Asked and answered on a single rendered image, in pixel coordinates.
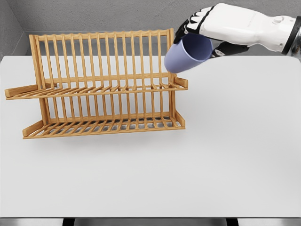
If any wooden two-tier dish rack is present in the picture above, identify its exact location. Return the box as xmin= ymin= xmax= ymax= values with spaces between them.
xmin=4 ymin=28 xmax=189 ymax=139

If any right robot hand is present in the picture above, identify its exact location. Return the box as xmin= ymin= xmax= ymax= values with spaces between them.
xmin=173 ymin=3 xmax=262 ymax=58

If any lavender plastic cup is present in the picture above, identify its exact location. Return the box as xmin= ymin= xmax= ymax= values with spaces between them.
xmin=164 ymin=35 xmax=214 ymax=74

